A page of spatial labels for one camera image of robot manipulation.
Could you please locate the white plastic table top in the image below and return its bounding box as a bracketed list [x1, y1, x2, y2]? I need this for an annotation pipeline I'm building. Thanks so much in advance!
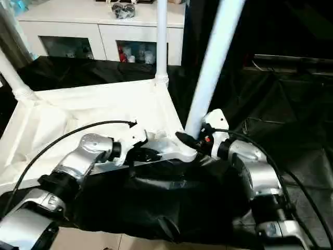
[0, 77, 199, 194]

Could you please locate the white cabinet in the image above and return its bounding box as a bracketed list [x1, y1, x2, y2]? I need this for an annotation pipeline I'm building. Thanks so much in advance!
[15, 0, 187, 67]

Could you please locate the black plastic mat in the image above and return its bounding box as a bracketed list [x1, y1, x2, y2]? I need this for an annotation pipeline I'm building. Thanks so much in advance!
[0, 55, 333, 246]

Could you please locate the white plastic table leg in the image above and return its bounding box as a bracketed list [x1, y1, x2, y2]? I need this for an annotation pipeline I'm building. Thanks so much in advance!
[183, 0, 246, 142]
[0, 46, 36, 103]
[155, 0, 170, 88]

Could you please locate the grey crumpled bundle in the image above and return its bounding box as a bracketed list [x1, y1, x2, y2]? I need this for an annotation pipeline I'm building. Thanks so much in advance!
[111, 2, 137, 20]

